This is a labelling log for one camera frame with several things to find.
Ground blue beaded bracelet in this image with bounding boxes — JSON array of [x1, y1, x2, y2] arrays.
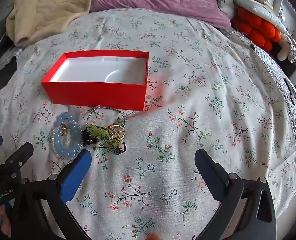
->
[[51, 112, 83, 160]]

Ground floral bedsheet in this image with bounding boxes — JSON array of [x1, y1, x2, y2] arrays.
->
[[0, 6, 296, 240]]

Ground beige quilted blanket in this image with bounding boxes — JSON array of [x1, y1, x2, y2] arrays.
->
[[6, 0, 121, 48]]

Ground white printed pillow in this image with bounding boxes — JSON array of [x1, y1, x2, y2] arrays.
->
[[211, 0, 239, 21]]

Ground orange plush toy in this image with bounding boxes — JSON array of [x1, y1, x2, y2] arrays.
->
[[231, 7, 282, 52]]

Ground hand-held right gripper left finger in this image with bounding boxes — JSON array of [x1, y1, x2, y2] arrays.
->
[[12, 149, 92, 240]]

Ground black beaded cord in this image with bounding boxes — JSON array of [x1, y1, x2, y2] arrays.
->
[[81, 129, 127, 155]]

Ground red cardboard box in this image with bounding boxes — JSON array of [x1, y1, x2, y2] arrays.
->
[[41, 50, 150, 112]]

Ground white quilted cushion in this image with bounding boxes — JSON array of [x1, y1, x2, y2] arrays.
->
[[233, 0, 291, 36]]

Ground gold hoop earrings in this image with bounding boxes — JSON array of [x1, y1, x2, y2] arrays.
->
[[107, 123, 126, 141]]

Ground green beaded necklace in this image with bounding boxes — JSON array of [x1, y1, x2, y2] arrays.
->
[[86, 106, 126, 142]]

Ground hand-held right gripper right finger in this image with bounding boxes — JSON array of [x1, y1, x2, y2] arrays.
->
[[194, 149, 277, 240]]

